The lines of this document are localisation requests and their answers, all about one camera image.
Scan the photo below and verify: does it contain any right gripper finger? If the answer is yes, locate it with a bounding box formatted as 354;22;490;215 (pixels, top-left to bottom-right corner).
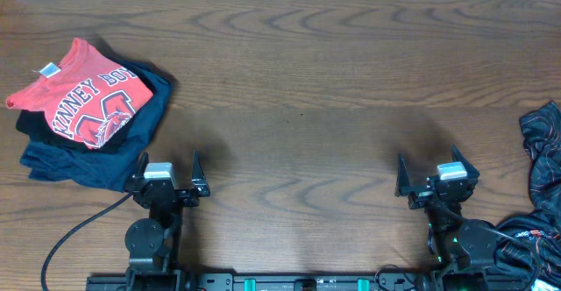
451;145;480;179
394;153;413;197

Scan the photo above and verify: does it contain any black orange-patterned jersey shirt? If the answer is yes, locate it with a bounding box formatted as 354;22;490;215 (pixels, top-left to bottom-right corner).
494;101;560;290

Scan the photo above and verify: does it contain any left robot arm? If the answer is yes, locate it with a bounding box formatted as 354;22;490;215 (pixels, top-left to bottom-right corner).
124;152;210;291

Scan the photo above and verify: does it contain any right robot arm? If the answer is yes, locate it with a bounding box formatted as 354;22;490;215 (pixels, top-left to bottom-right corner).
394;146;498;290

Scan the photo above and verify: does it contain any navy blue folded t-shirt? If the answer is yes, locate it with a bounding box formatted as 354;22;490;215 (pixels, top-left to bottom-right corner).
20;60;173;192

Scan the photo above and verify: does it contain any red printed folded t-shirt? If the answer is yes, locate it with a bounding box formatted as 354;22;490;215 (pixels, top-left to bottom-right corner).
6;38;153;149

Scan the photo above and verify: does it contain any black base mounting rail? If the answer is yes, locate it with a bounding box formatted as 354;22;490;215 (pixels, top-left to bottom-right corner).
86;271;528;291

